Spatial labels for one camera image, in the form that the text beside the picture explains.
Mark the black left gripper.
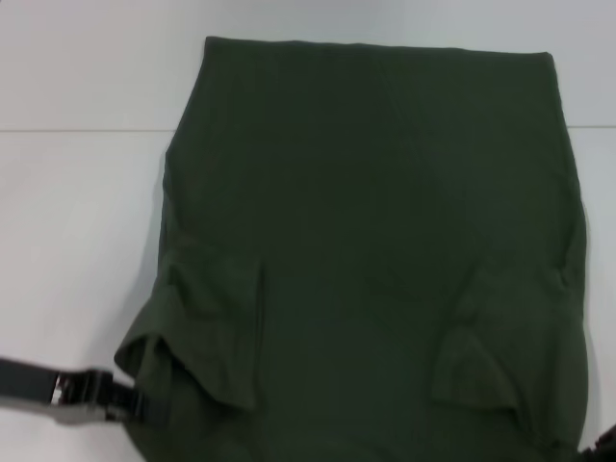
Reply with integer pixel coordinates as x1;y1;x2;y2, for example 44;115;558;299
0;355;170;427

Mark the dark green shirt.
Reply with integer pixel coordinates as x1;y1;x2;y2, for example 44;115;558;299
114;36;594;462

